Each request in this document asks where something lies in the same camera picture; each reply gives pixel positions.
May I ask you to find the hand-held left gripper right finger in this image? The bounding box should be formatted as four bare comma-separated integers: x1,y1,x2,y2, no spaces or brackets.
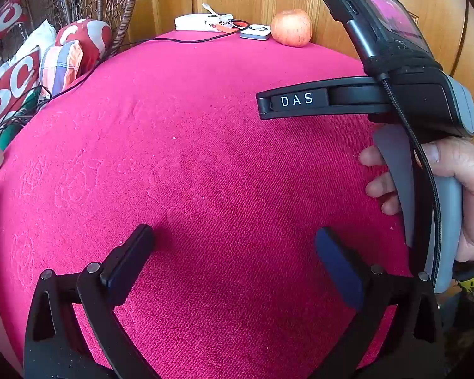
312,227,445,379

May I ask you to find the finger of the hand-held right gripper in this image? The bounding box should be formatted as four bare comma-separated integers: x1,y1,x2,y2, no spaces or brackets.
256,77,393,121

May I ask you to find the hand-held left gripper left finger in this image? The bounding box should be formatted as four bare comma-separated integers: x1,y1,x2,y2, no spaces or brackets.
24,223,159,379

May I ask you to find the red apple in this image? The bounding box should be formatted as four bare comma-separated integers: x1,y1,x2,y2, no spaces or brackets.
270,9,313,47

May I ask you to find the pink tablecloth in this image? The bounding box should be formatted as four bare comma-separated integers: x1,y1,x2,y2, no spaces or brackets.
0,29,459,372

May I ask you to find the white USB power strip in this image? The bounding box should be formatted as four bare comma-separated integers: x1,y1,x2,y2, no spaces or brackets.
174,13,234,32

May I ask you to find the green cloth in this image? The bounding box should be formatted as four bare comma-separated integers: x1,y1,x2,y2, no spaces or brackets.
0,87,40,145

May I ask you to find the checkered pillow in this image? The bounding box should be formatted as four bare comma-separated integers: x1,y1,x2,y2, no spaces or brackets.
39,40,83,96

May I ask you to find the rectangular red white pillow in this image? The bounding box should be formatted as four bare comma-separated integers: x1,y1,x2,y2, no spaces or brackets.
0,46,41,133

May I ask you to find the round red white pillow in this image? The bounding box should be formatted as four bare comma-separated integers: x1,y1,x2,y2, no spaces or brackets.
55,18,113,72

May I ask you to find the wicker hanging chair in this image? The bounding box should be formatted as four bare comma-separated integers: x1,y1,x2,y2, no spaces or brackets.
21,0,141,72

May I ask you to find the small red white pillow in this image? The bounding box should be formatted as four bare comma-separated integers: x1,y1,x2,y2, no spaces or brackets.
0,0,27,54

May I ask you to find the black braided cable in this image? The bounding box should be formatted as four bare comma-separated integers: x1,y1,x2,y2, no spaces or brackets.
377,72,443,285

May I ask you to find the white grey wireless charger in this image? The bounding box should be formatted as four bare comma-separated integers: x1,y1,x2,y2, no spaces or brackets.
240,24,271,42

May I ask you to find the orange cable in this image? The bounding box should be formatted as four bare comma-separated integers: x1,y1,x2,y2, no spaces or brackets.
215,20,249,34

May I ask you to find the thin black cable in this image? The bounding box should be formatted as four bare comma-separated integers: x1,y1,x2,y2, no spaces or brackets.
33,19,246,111

